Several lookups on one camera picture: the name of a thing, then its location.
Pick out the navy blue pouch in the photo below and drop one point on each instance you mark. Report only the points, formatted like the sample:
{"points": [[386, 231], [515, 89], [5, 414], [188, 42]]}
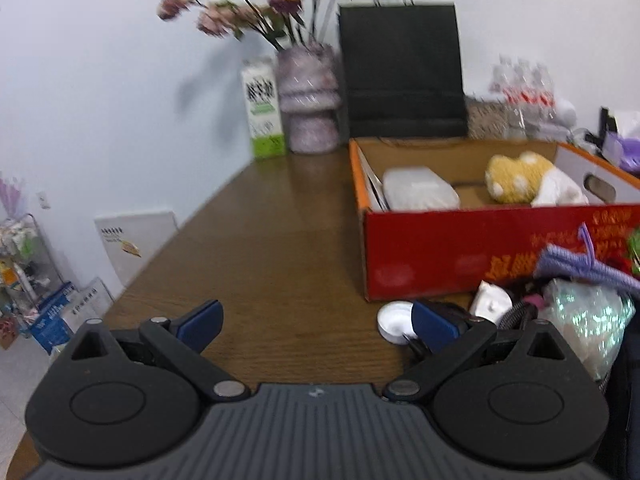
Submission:
{"points": [[625, 400]]}

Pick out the white charger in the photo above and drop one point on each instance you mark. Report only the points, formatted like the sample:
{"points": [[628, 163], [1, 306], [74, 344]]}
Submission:
{"points": [[492, 300]]}

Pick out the white signboard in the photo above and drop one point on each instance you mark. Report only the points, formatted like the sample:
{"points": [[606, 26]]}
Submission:
{"points": [[130, 245]]}

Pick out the wooden desk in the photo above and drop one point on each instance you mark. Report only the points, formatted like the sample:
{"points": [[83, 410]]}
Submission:
{"points": [[280, 260]]}

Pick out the white round speaker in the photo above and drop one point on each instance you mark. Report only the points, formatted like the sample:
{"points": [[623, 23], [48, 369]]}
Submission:
{"points": [[565, 112]]}

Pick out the purple ceramic vase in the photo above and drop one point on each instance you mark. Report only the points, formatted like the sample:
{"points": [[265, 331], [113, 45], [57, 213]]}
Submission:
{"points": [[307, 105]]}

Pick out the black paper bag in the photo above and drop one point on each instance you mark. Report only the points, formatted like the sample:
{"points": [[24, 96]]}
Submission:
{"points": [[400, 70]]}

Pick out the yellow and white plush toy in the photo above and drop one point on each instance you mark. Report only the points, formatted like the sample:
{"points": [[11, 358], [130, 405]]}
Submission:
{"points": [[520, 175]]}

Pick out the purple tissue box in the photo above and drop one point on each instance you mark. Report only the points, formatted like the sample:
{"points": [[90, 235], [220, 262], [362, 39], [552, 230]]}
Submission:
{"points": [[625, 150]]}

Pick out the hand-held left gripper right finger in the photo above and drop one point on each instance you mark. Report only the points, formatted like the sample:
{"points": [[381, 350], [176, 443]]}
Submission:
{"points": [[432, 327]]}

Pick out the red cardboard box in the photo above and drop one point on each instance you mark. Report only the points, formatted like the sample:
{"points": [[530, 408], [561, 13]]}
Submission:
{"points": [[425, 250]]}

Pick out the white and green milk carton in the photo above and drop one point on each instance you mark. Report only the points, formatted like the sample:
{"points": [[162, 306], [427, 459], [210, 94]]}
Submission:
{"points": [[262, 110]]}

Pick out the white wall socket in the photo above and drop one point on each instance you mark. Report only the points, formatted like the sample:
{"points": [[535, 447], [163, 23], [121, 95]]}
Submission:
{"points": [[44, 200]]}

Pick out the purple knitted cloth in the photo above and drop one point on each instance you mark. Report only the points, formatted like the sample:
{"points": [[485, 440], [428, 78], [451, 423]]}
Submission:
{"points": [[565, 262]]}

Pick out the clear seed container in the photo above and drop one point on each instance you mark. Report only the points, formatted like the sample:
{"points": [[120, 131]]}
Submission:
{"points": [[487, 120]]}

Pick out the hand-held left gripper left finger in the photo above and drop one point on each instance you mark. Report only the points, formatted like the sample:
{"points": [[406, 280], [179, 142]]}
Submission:
{"points": [[200, 325]]}

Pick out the iridescent plastic bag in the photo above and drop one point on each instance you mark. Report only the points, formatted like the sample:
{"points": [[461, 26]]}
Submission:
{"points": [[585, 320]]}

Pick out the translucent plastic container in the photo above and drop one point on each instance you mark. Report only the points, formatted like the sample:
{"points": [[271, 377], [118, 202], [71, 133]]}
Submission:
{"points": [[420, 187]]}

